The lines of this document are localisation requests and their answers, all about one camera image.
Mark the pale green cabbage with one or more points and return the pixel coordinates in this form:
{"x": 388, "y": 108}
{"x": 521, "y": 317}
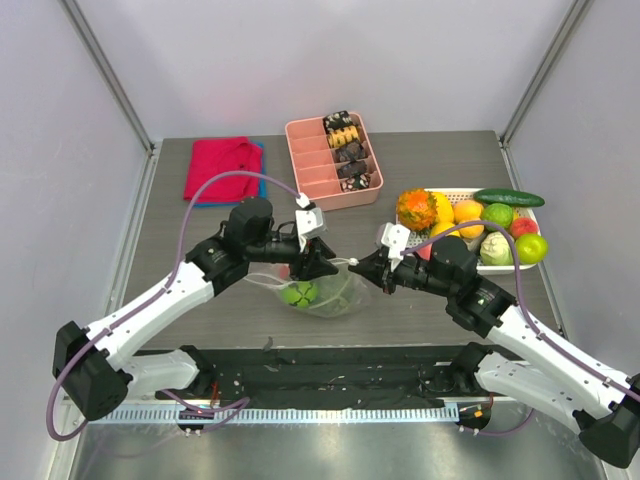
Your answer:
{"x": 495, "y": 250}

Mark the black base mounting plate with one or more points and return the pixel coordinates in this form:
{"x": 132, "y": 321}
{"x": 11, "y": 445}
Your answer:
{"x": 337, "y": 378}

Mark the white perforated fruit basket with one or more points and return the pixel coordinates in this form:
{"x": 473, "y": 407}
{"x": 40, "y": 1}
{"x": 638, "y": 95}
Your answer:
{"x": 455, "y": 195}

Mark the clear polka dot zip bag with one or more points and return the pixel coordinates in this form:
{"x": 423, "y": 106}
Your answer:
{"x": 268, "y": 280}

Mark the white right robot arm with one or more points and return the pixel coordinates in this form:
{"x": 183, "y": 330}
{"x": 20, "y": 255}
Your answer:
{"x": 527, "y": 361}

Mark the dark patterned sushi roll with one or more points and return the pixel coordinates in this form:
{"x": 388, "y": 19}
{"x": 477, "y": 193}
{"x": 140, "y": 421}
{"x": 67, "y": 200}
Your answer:
{"x": 336, "y": 121}

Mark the orange spiky fruit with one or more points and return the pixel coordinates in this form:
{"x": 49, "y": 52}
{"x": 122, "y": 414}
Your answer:
{"x": 416, "y": 209}

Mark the pink peach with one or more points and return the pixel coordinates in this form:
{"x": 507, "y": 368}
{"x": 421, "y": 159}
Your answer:
{"x": 522, "y": 226}

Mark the red folded shirt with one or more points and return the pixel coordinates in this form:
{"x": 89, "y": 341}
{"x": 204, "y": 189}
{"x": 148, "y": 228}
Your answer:
{"x": 211, "y": 157}

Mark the white slotted cable duct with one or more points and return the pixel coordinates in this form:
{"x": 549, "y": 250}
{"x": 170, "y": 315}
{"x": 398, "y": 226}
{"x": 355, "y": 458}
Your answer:
{"x": 176, "y": 414}

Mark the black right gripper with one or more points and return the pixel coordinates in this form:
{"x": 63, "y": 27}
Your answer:
{"x": 385, "y": 273}

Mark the yellow patterned sushi roll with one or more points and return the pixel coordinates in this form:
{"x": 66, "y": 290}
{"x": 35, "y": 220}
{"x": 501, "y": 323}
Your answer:
{"x": 342, "y": 136}

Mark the green cucumber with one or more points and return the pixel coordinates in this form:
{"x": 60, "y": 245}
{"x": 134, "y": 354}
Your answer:
{"x": 513, "y": 198}

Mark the green bell pepper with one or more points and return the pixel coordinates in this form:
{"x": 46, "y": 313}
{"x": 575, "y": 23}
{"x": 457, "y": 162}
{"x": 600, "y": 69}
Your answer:
{"x": 300, "y": 294}

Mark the dark sushi roll lower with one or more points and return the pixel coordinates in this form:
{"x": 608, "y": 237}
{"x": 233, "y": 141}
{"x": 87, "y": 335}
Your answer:
{"x": 353, "y": 169}

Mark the orange peach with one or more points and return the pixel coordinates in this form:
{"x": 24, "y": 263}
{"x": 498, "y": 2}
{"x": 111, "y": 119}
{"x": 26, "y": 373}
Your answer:
{"x": 467, "y": 210}

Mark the red apple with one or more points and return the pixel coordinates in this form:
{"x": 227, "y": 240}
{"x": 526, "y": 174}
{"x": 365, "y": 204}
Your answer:
{"x": 282, "y": 272}

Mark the dark sushi roll middle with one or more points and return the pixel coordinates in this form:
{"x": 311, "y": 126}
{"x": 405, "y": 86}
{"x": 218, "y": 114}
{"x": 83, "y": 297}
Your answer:
{"x": 350, "y": 152}

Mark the pink divided tray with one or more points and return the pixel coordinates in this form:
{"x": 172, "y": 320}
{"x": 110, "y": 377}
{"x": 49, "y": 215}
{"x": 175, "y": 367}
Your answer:
{"x": 315, "y": 169}

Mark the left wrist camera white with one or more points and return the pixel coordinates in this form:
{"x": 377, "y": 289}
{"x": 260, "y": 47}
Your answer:
{"x": 309, "y": 224}

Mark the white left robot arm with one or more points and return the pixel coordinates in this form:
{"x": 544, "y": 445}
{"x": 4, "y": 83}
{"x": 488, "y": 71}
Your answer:
{"x": 94, "y": 365}

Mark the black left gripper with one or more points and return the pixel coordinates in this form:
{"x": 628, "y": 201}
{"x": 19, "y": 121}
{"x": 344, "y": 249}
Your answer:
{"x": 313, "y": 261}

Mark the lime green apple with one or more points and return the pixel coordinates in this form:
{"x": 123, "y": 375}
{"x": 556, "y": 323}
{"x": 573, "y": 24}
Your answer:
{"x": 531, "y": 248}

